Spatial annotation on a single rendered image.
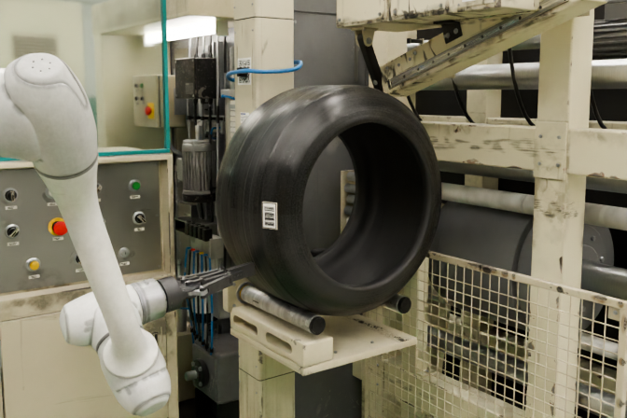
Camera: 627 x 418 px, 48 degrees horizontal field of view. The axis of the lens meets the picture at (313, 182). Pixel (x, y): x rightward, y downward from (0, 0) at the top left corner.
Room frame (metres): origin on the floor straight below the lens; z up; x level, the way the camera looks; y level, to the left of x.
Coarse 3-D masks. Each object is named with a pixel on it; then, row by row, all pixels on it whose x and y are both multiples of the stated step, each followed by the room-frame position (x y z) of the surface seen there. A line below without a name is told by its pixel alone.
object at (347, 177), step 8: (344, 176) 2.26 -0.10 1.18; (352, 176) 2.23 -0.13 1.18; (344, 184) 2.26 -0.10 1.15; (352, 184) 2.24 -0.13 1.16; (344, 192) 2.26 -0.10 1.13; (352, 192) 2.23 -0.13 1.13; (344, 200) 2.26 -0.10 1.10; (352, 200) 2.23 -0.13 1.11; (344, 208) 2.25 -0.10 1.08; (352, 208) 2.22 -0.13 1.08; (344, 216) 2.26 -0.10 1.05; (344, 224) 2.26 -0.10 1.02
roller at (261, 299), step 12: (252, 288) 1.84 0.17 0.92; (252, 300) 1.81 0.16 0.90; (264, 300) 1.76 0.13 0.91; (276, 300) 1.73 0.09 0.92; (276, 312) 1.71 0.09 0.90; (288, 312) 1.67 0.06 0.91; (300, 312) 1.64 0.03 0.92; (300, 324) 1.62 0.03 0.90; (312, 324) 1.59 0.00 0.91; (324, 324) 1.61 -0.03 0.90
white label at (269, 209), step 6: (264, 204) 1.53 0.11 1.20; (270, 204) 1.52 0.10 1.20; (276, 204) 1.51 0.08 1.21; (264, 210) 1.53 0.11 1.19; (270, 210) 1.52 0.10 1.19; (276, 210) 1.51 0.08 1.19; (264, 216) 1.53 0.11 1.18; (270, 216) 1.52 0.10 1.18; (276, 216) 1.51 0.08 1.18; (264, 222) 1.53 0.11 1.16; (270, 222) 1.52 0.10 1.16; (276, 222) 1.51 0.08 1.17; (264, 228) 1.53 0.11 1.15; (270, 228) 1.52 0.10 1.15; (276, 228) 1.51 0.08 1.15
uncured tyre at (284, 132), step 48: (288, 96) 1.72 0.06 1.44; (336, 96) 1.64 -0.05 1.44; (384, 96) 1.72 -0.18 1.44; (240, 144) 1.67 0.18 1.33; (288, 144) 1.56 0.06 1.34; (384, 144) 1.98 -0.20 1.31; (240, 192) 1.60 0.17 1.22; (288, 192) 1.53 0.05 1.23; (384, 192) 2.02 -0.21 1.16; (432, 192) 1.78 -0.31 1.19; (240, 240) 1.62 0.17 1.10; (288, 240) 1.53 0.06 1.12; (336, 240) 1.98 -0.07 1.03; (384, 240) 1.96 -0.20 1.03; (432, 240) 1.79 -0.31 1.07; (288, 288) 1.57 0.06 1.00; (336, 288) 1.60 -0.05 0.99; (384, 288) 1.69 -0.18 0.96
